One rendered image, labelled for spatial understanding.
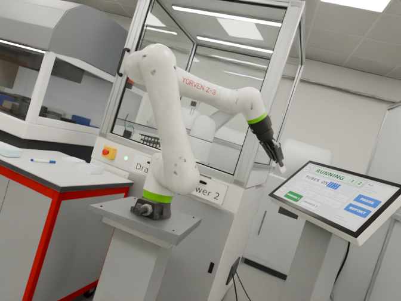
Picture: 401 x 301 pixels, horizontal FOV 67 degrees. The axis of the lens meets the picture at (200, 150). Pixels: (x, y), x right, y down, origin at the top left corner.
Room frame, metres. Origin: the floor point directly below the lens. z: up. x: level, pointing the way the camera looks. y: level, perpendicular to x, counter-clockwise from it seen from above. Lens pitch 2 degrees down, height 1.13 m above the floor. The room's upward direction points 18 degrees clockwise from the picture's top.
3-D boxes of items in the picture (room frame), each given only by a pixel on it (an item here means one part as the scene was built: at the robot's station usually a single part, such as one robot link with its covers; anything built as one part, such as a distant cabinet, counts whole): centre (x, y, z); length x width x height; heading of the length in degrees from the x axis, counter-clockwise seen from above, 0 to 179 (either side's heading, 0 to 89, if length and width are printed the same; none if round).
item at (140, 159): (1.81, 0.23, 0.87); 0.29 x 0.02 x 0.11; 71
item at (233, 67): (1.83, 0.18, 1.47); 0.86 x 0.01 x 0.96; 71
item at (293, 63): (2.09, -0.43, 1.52); 0.87 x 0.01 x 0.86; 161
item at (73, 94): (2.70, 1.73, 1.13); 1.78 x 1.14 x 0.45; 71
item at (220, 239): (2.25, 0.03, 0.40); 1.03 x 0.95 x 0.80; 71
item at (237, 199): (2.25, 0.03, 0.87); 1.02 x 0.95 x 0.14; 71
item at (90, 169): (1.72, 0.56, 0.78); 0.12 x 0.08 x 0.04; 166
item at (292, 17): (2.25, 0.03, 1.47); 1.02 x 0.95 x 1.04; 71
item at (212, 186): (1.71, -0.07, 0.87); 0.29 x 0.02 x 0.11; 71
